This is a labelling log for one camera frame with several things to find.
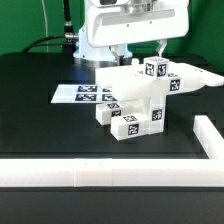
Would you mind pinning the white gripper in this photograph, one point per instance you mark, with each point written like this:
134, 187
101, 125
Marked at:
115, 22

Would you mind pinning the white tagged cube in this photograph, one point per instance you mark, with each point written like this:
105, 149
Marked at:
156, 67

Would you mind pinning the white chair back frame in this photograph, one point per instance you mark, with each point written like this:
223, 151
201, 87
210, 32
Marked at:
182, 78

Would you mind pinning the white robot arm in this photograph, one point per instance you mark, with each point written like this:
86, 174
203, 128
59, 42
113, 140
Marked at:
98, 56

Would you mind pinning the white fiducial marker plate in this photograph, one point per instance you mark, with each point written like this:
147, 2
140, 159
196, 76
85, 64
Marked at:
82, 93

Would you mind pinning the white U-shaped fence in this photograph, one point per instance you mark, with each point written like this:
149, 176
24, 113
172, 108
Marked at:
208, 172

